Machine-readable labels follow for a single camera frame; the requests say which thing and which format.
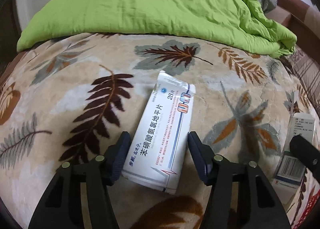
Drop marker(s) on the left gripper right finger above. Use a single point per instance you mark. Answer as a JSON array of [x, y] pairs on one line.
[[216, 172]]

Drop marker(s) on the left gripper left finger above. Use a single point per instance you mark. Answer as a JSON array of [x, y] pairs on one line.
[[103, 171]]

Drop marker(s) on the white grey medicine box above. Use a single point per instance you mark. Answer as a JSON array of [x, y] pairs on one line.
[[290, 171]]

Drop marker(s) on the white amlodipine medicine box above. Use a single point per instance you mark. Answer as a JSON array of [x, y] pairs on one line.
[[157, 151]]

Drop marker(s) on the red plastic basket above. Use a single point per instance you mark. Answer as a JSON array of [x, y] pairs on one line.
[[309, 206]]

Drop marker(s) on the leaf-patterned beige blanket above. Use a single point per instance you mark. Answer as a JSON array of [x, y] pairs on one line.
[[69, 99]]

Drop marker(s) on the striped brown pillow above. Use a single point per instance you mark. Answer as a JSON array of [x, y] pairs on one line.
[[306, 69]]

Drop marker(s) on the brown padded headboard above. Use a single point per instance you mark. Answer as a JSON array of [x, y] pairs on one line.
[[303, 20]]

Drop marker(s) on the green quilt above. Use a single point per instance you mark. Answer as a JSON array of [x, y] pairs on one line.
[[237, 23]]

